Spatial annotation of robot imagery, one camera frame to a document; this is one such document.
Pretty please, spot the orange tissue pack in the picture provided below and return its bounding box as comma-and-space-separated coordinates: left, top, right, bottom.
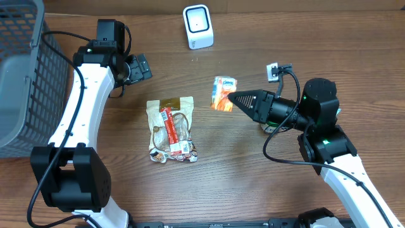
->
210, 76, 237, 112

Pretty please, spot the red snack stick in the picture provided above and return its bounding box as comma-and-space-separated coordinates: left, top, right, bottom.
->
160, 107, 190, 156

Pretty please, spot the beige brown snack bag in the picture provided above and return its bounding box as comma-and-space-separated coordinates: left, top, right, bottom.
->
146, 96, 197, 163

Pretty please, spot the green lid jar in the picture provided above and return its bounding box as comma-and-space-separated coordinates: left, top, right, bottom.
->
260, 123, 290, 134

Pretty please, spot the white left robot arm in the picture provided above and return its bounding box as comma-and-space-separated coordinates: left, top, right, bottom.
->
30, 19, 152, 227

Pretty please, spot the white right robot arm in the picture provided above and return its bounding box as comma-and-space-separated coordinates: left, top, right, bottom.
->
228, 78, 402, 227

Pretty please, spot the white barcode scanner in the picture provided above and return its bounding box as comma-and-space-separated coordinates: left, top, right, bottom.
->
183, 4, 214, 49

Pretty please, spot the grey plastic basket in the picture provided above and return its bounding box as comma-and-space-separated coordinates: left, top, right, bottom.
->
1, 0, 69, 158

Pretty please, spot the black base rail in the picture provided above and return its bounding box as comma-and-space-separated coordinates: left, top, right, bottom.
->
130, 218, 299, 228

